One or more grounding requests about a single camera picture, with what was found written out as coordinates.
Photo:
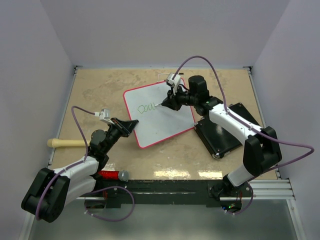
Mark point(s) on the black hard case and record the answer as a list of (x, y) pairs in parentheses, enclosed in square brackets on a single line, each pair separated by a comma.
[(217, 140)]

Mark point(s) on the red cylinder with grey cap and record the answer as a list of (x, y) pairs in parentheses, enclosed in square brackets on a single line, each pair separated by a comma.
[(114, 175)]

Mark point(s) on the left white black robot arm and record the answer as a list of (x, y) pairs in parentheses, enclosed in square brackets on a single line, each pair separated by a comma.
[(52, 190)]

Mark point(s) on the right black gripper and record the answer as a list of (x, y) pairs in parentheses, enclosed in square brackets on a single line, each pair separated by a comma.
[(171, 101)]

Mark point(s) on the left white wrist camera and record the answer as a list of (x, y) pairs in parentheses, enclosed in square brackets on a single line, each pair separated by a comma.
[(104, 115)]

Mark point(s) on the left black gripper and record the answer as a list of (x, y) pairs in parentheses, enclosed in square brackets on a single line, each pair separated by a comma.
[(125, 127)]

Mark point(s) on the wire whiteboard stand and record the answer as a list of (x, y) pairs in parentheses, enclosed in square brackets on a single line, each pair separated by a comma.
[(163, 76)]

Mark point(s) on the wooden pestle handle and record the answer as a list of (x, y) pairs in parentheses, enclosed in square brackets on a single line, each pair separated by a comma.
[(66, 143)]

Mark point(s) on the pink framed whiteboard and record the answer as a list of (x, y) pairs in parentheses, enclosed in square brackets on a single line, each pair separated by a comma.
[(156, 123)]

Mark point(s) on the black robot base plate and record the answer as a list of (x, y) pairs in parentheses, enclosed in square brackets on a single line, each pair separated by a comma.
[(169, 192)]

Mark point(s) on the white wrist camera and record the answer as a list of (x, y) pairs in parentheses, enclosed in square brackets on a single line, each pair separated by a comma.
[(104, 115), (173, 80)]

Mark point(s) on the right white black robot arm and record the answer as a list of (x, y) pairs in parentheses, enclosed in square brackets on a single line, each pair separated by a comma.
[(261, 149)]

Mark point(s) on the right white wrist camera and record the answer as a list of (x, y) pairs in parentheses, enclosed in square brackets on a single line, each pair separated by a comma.
[(173, 80)]

